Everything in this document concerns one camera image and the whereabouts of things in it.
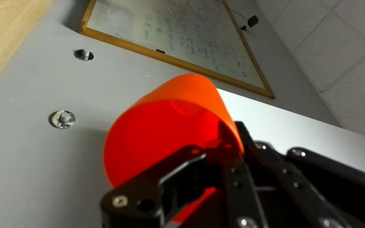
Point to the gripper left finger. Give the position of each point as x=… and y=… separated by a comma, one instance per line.
x=131, y=194

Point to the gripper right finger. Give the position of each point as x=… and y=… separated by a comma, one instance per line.
x=328, y=177

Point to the orange plastic cup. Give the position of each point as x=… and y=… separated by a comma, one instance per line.
x=157, y=139

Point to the white flat panel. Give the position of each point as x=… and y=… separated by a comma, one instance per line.
x=290, y=126

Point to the wood framed whiteboard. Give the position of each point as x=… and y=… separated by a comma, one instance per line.
x=176, y=31

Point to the small black box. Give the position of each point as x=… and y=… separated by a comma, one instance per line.
x=252, y=21

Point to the metal wall peg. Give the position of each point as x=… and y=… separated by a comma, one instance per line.
x=84, y=54
x=62, y=119

